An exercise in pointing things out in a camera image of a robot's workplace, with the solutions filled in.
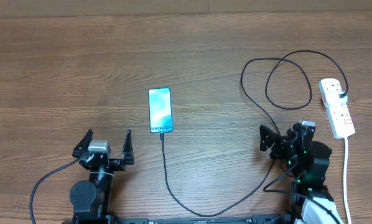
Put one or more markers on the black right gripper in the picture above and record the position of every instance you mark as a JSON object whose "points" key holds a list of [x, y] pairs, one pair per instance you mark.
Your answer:
{"points": [[271, 137]]}

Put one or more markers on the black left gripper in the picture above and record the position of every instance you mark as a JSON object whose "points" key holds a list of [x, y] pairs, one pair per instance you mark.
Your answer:
{"points": [[119, 165]]}

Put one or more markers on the blue Galaxy smartphone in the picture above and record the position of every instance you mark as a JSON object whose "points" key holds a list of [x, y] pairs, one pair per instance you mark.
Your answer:
{"points": [[160, 110]]}

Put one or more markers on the white power strip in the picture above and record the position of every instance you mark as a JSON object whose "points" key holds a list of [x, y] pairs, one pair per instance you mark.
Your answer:
{"points": [[339, 116]]}

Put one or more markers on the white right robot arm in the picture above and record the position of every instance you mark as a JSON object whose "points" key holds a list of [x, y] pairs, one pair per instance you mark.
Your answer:
{"points": [[303, 180]]}

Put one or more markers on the white charger plug adapter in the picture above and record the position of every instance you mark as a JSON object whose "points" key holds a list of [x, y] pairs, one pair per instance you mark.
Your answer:
{"points": [[334, 98]]}

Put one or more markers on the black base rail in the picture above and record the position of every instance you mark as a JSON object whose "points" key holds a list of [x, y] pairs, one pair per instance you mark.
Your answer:
{"points": [[254, 219]]}

